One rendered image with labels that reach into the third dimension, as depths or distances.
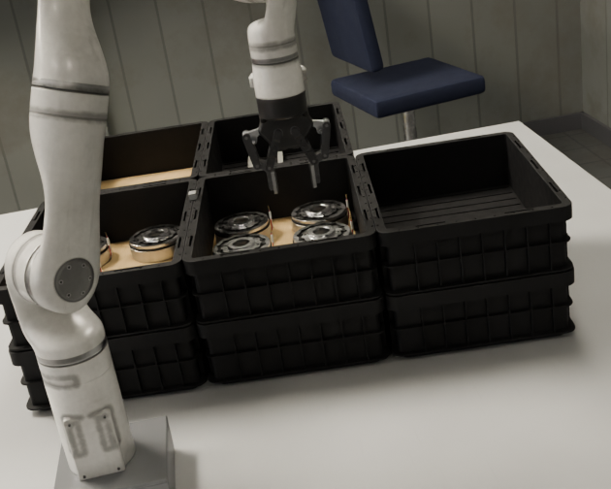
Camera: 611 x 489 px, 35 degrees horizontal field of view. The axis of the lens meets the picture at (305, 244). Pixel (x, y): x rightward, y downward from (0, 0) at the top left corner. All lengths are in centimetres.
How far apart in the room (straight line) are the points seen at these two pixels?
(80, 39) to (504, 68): 361
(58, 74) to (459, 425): 72
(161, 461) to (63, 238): 34
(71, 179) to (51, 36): 17
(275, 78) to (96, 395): 52
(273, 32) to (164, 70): 300
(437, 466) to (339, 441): 15
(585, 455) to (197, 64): 333
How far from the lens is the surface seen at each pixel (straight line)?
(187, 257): 148
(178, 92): 441
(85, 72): 117
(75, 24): 120
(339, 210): 175
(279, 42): 141
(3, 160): 455
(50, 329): 126
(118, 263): 178
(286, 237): 175
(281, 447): 140
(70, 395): 127
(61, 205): 117
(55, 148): 117
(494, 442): 136
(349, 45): 395
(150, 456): 135
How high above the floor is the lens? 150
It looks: 23 degrees down
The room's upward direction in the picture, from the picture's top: 9 degrees counter-clockwise
